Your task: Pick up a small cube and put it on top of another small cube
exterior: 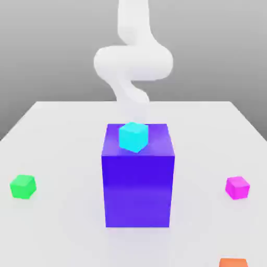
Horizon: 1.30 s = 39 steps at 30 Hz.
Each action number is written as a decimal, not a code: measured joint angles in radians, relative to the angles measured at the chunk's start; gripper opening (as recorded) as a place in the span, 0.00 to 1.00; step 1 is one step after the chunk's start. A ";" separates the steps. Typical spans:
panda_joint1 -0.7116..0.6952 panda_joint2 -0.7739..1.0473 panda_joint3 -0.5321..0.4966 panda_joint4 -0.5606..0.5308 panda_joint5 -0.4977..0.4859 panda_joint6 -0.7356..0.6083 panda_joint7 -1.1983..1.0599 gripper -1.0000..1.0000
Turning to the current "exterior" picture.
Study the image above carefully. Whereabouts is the small cyan cube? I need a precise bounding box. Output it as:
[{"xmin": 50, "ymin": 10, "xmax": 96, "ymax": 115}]
[{"xmin": 118, "ymin": 122, "xmax": 149, "ymax": 154}]

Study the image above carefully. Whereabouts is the small magenta cube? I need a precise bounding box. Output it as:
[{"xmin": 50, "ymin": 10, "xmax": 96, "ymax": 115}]
[{"xmin": 224, "ymin": 176, "xmax": 251, "ymax": 201}]

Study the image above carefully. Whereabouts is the small green cube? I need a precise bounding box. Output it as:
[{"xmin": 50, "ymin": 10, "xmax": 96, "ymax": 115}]
[{"xmin": 9, "ymin": 174, "xmax": 38, "ymax": 200}]

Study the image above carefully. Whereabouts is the small orange cube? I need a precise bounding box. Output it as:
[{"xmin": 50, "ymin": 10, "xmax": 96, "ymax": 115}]
[{"xmin": 219, "ymin": 258, "xmax": 249, "ymax": 267}]

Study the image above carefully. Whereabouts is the large blue box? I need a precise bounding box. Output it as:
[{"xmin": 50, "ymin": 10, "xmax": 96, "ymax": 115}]
[{"xmin": 101, "ymin": 123, "xmax": 175, "ymax": 228}]

